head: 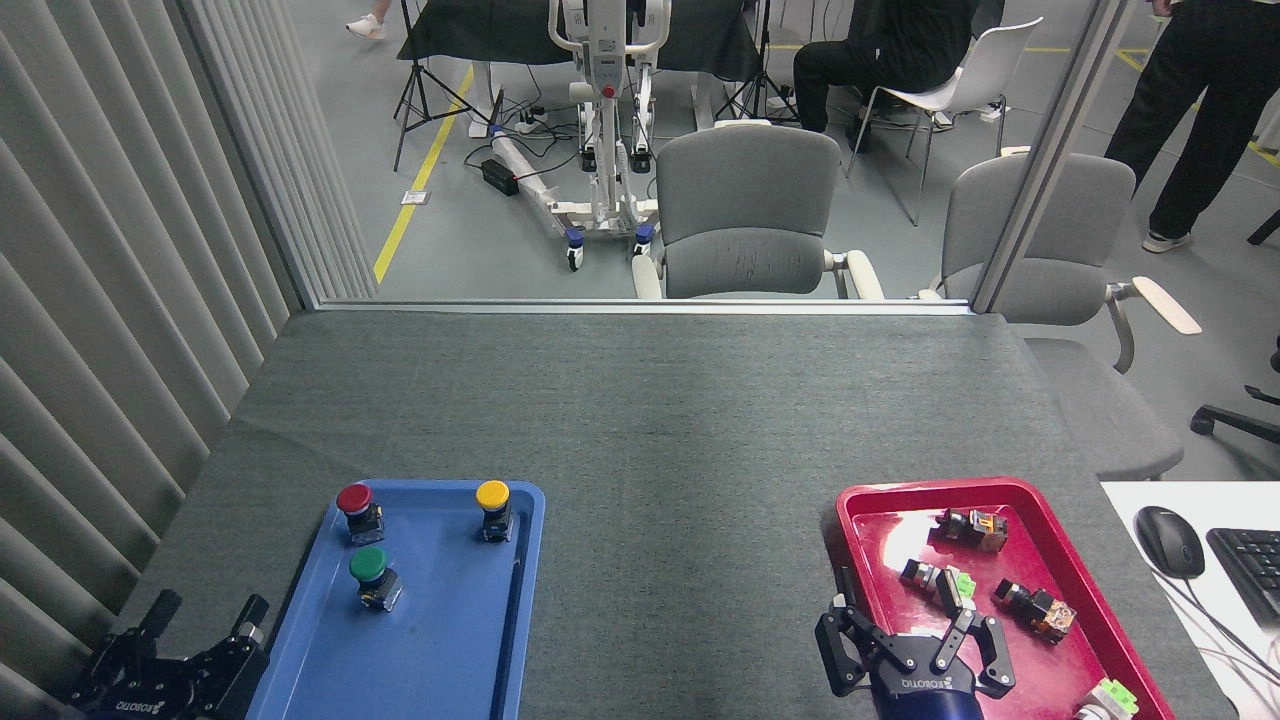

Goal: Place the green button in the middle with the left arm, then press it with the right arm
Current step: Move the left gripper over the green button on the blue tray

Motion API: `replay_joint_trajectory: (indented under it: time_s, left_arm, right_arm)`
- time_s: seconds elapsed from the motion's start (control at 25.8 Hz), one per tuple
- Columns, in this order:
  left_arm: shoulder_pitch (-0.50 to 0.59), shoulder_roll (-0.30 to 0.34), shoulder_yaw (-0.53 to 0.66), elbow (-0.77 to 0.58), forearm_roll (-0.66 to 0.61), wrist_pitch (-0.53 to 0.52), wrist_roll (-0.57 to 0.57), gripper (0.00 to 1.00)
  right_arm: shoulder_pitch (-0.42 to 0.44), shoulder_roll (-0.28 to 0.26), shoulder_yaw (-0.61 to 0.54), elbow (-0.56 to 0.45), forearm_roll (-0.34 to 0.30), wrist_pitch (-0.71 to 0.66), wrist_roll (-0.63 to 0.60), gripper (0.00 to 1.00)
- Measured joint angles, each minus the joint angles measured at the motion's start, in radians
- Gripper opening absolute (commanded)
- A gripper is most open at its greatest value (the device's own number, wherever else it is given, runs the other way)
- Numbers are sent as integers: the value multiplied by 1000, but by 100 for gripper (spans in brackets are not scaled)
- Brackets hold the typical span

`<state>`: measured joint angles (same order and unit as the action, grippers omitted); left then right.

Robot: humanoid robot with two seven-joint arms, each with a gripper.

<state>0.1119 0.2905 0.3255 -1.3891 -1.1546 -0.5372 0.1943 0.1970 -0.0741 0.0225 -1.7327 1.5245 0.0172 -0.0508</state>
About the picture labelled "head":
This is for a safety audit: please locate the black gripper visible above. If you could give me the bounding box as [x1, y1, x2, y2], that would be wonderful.
[68, 589, 271, 720]
[815, 567, 1019, 720]

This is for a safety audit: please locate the green push button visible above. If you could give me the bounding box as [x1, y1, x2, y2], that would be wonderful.
[349, 545, 404, 613]

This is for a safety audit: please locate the red push button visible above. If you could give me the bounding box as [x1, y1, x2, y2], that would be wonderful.
[336, 483, 386, 547]

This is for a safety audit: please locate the yellow push button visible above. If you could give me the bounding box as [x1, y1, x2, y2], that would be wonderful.
[475, 480, 515, 544]

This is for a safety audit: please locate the red plastic tray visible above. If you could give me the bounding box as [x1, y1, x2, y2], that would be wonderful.
[835, 477, 1176, 720]

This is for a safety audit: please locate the blue plastic tray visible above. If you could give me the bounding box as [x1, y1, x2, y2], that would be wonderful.
[248, 479, 547, 720]

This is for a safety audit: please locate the black computer mouse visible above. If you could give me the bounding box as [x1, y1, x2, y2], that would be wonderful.
[1134, 506, 1207, 581]

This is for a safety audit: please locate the white desk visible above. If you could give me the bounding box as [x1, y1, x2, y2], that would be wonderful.
[1100, 482, 1280, 720]

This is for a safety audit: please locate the dark grey table cloth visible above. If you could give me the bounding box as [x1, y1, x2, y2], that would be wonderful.
[60, 310, 1236, 720]

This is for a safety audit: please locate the black keyboard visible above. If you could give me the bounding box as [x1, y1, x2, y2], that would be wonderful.
[1206, 527, 1280, 626]

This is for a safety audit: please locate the black office chair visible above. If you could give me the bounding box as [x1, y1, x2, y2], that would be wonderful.
[1190, 208, 1280, 446]

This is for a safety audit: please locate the grey office chair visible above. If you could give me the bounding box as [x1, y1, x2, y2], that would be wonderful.
[632, 120, 886, 301]
[918, 148, 1203, 481]

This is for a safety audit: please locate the black tripod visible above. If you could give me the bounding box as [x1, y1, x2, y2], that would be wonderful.
[715, 0, 801, 126]
[393, 0, 493, 171]

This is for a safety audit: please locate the white plastic chair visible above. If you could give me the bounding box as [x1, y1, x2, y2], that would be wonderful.
[845, 16, 1044, 227]

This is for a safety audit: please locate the seated person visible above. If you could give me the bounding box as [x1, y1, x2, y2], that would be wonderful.
[793, 0, 1006, 151]

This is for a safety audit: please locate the white stand on wheels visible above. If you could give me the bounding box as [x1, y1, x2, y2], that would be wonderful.
[490, 0, 673, 273]

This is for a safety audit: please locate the person in black trousers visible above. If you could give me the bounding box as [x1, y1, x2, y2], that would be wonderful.
[1104, 0, 1280, 254]

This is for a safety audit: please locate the black table cloth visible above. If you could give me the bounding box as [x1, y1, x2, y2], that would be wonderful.
[397, 0, 766, 83]

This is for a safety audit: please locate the white green switch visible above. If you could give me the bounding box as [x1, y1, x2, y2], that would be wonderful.
[900, 558, 977, 613]
[1075, 678, 1141, 720]

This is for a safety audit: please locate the black orange switch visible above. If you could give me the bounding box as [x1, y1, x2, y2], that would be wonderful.
[992, 578, 1077, 643]
[935, 507, 1009, 554]

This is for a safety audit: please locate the silver post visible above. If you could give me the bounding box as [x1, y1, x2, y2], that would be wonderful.
[972, 0, 1141, 314]

